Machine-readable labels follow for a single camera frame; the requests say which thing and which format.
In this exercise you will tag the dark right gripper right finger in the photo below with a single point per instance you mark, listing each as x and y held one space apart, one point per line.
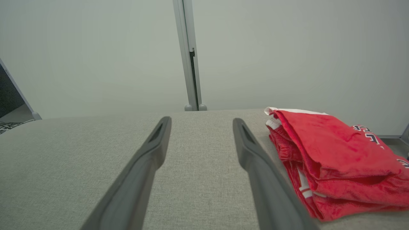
268 185

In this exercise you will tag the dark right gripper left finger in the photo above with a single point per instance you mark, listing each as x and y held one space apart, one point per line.
137 179

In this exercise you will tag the red white sports jersey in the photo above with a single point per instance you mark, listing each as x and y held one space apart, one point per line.
289 150

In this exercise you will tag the red shorts with white stripe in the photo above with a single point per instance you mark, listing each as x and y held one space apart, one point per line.
335 143

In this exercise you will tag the grey metal leg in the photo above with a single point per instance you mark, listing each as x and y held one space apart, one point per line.
405 135

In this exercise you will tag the grey partition post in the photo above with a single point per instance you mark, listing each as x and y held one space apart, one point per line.
188 48

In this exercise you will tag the grey metal frame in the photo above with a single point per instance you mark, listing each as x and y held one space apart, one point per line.
19 92

